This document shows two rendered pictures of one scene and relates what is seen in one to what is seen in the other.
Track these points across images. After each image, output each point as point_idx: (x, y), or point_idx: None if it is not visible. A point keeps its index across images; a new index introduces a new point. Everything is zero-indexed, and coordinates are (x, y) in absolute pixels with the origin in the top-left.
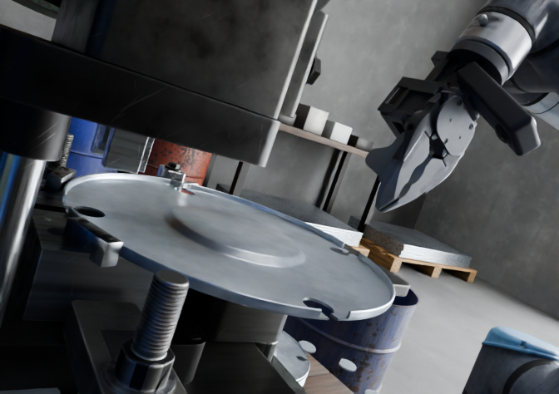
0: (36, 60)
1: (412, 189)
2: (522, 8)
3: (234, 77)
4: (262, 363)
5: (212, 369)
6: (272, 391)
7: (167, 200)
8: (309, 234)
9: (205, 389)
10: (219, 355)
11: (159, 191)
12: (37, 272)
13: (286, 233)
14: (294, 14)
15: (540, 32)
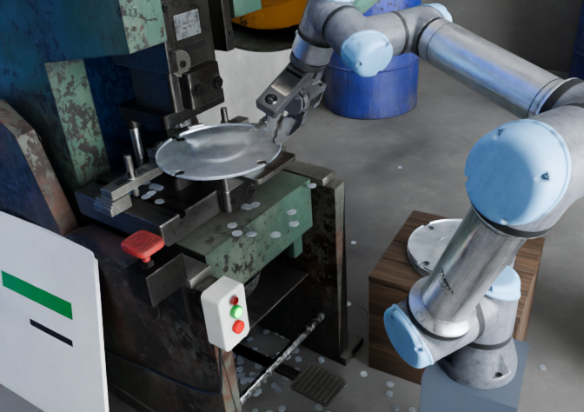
0: (121, 109)
1: (280, 134)
2: (300, 24)
3: (160, 103)
4: (204, 195)
5: (188, 190)
6: (189, 200)
7: (227, 135)
8: (269, 153)
9: (176, 193)
10: (197, 189)
11: (235, 130)
12: (148, 154)
13: (254, 151)
14: (164, 83)
15: (312, 35)
